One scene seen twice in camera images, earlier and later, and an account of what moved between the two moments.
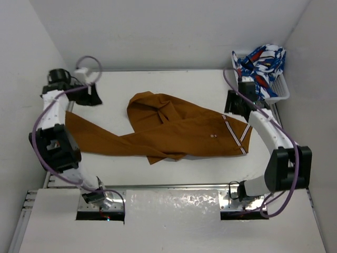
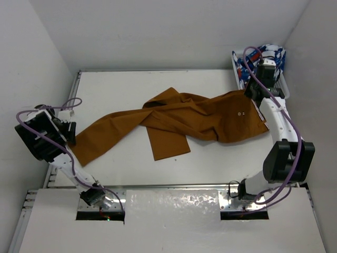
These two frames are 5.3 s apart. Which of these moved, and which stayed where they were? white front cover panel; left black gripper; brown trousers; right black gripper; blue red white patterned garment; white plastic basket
Moved: brown trousers; left black gripper; right black gripper
Stayed: white front cover panel; blue red white patterned garment; white plastic basket
